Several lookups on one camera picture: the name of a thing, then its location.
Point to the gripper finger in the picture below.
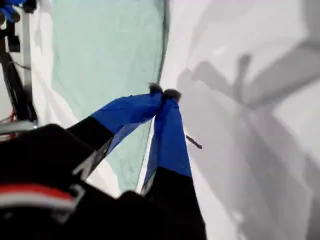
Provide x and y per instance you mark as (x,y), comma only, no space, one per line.
(130,110)
(170,150)

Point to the pale green T-shirt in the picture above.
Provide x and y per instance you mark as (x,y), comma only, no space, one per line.
(105,50)

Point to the small dark debris stick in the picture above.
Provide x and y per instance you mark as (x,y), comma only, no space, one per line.
(193,142)

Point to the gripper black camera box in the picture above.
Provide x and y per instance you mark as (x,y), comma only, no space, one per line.
(14,43)

